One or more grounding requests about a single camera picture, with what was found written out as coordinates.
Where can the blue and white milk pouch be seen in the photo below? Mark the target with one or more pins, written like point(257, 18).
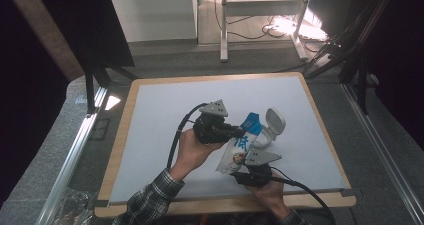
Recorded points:
point(238, 151)

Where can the black tripod stand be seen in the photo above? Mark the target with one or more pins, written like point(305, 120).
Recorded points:
point(362, 85)

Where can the black floor plate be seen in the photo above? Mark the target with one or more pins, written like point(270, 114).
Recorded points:
point(100, 129)

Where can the aluminium rail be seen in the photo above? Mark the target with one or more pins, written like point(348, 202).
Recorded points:
point(376, 141)
point(73, 151)

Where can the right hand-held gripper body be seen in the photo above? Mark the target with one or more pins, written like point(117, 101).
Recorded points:
point(258, 175)

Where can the clear plastic bag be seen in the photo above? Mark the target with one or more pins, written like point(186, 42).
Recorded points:
point(73, 206)

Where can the white panel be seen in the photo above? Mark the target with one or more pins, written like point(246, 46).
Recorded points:
point(153, 16)

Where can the white cup with hinged lid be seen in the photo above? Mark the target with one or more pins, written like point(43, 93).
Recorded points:
point(275, 121)

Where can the white metal desk frame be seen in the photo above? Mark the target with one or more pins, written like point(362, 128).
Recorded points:
point(224, 35)

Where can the black tape strip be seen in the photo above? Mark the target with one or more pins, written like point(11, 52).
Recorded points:
point(100, 203)
point(347, 192)

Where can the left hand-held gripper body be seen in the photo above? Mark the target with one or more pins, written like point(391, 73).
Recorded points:
point(210, 128)

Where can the person's left hand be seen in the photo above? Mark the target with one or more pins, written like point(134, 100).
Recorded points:
point(191, 155)

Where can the white table mat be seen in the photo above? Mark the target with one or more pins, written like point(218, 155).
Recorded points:
point(153, 118)

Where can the black metal stand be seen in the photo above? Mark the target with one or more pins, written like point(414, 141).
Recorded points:
point(89, 91)

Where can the brown wooden beam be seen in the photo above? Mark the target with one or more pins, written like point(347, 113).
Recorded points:
point(43, 28)

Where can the person's right hand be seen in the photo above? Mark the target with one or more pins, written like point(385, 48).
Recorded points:
point(271, 196)

